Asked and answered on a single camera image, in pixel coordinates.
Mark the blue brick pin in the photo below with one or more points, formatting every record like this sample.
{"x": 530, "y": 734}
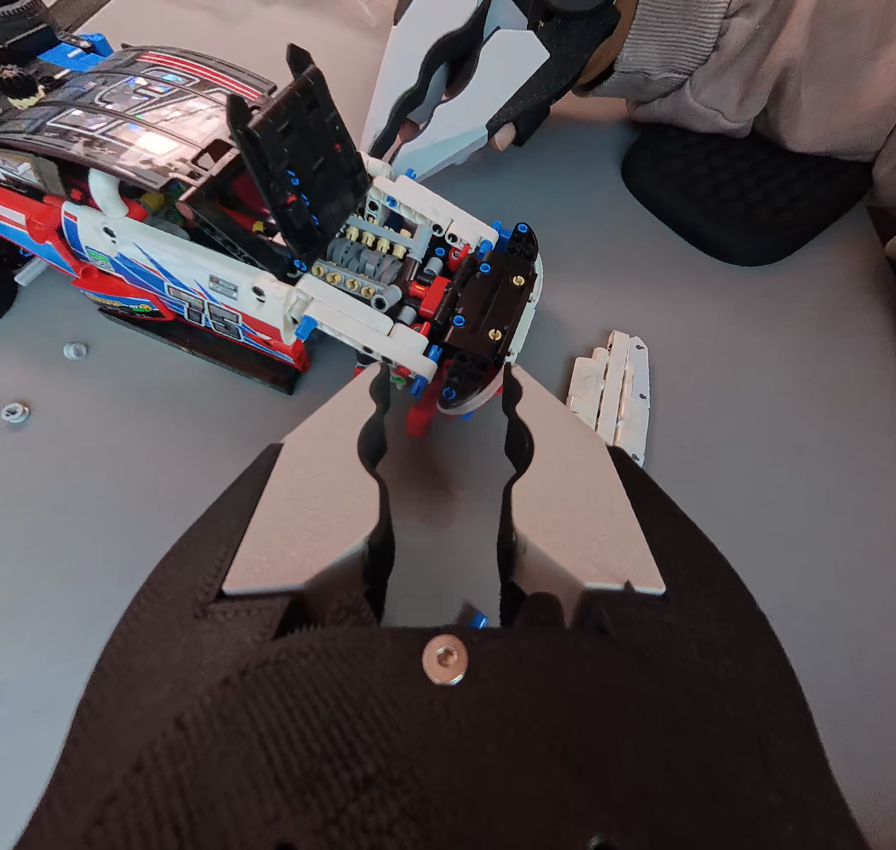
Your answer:
{"x": 479, "y": 619}

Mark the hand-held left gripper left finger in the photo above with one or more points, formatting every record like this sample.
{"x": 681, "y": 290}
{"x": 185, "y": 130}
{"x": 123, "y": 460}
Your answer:
{"x": 301, "y": 514}

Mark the small grey brick piece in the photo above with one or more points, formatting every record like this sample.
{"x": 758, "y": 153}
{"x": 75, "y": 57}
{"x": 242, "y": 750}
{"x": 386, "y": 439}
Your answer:
{"x": 74, "y": 351}
{"x": 14, "y": 413}

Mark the toy brick race car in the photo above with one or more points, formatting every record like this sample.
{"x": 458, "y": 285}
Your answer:
{"x": 140, "y": 262}

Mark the person's right forearm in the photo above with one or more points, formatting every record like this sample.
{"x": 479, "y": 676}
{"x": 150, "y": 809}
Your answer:
{"x": 735, "y": 38}

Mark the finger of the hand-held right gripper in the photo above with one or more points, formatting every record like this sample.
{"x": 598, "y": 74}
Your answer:
{"x": 413, "y": 45}
{"x": 490, "y": 87}

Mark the white brick panel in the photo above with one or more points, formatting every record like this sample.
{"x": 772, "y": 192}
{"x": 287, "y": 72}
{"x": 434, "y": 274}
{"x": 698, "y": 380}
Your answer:
{"x": 616, "y": 395}

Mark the black mesh pad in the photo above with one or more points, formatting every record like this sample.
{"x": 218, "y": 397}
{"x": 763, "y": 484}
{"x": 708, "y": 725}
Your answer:
{"x": 735, "y": 199}

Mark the person's beige jacket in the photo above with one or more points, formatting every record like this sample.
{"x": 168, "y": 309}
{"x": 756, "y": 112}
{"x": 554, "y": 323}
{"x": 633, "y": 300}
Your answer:
{"x": 885, "y": 220}

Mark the person's right hand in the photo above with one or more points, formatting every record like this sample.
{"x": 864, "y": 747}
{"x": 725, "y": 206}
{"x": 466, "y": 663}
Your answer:
{"x": 504, "y": 140}

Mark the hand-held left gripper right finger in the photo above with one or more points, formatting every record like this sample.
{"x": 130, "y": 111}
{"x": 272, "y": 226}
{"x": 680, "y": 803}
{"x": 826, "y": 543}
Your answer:
{"x": 581, "y": 514}

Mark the black toy tire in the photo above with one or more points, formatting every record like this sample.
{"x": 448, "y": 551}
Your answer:
{"x": 17, "y": 10}

